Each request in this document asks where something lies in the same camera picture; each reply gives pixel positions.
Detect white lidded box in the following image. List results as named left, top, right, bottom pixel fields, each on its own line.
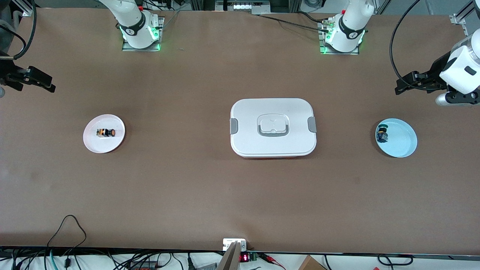
left=229, top=98, right=317, bottom=159

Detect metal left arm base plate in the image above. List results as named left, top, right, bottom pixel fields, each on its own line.
left=319, top=21, right=360, bottom=56

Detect green push-button switch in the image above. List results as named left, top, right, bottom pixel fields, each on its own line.
left=376, top=124, right=390, bottom=144

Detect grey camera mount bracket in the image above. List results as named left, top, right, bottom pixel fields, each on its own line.
left=217, top=238, right=248, bottom=270

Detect black cable to arm base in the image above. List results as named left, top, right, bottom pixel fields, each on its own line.
left=258, top=10, right=331, bottom=33

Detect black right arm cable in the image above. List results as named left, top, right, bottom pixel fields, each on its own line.
left=0, top=0, right=37, bottom=60

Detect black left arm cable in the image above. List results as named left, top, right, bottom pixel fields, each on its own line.
left=389, top=0, right=450, bottom=89

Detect aluminium frame profile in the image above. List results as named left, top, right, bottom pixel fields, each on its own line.
left=449, top=0, right=480, bottom=26
left=15, top=0, right=36, bottom=17

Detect pink round plate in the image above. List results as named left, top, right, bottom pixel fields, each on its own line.
left=83, top=114, right=126, bottom=154

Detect light blue round plate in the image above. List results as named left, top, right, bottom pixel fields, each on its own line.
left=375, top=118, right=418, bottom=158

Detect brown cardboard box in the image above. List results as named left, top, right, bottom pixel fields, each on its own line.
left=298, top=255, right=327, bottom=270

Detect black looped cable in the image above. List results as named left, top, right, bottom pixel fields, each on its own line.
left=47, top=214, right=87, bottom=270

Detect black coiled cable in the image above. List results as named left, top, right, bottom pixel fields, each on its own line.
left=376, top=254, right=414, bottom=270

